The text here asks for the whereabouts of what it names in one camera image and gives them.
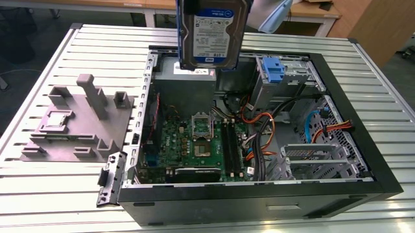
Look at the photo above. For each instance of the hard disk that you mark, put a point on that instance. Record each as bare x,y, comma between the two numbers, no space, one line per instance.
213,36

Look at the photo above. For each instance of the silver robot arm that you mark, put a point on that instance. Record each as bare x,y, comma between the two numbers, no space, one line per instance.
275,17

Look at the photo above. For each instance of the silver disk bay cage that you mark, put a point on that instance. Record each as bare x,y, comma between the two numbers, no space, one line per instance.
324,162

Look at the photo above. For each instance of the green motherboard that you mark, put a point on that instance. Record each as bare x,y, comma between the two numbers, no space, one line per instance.
176,131

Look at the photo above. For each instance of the silver power supply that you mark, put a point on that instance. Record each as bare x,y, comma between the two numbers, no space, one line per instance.
184,92

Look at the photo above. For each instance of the black RAM slot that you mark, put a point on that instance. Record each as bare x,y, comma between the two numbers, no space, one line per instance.
228,145
237,145

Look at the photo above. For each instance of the CPU socket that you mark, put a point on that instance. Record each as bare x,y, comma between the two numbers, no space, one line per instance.
205,150

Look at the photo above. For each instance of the black case fan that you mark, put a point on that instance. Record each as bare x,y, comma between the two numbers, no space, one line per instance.
149,126

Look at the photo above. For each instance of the silver optical drive cage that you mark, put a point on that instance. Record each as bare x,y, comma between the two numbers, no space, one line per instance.
275,97

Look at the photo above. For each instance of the black graphics card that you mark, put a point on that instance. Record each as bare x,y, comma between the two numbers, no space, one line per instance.
193,174

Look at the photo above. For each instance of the blue plastic drive latch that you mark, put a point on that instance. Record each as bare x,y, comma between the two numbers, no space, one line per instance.
273,72

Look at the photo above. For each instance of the black PC case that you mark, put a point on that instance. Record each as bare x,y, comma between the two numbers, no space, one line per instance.
227,206

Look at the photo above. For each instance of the grey parts rack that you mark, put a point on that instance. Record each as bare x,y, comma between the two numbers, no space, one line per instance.
80,126

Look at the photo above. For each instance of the green RAM stick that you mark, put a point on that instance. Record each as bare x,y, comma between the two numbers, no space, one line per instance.
64,138

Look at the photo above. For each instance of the silver CPU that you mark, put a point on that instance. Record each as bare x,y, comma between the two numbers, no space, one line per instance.
55,120

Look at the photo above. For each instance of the brown wooden desk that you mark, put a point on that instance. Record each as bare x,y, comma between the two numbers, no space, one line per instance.
107,2

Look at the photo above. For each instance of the brown wooden cabinet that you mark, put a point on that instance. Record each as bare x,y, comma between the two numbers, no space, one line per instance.
372,24

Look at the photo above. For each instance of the black card retention bracket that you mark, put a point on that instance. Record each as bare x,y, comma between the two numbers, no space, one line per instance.
111,174

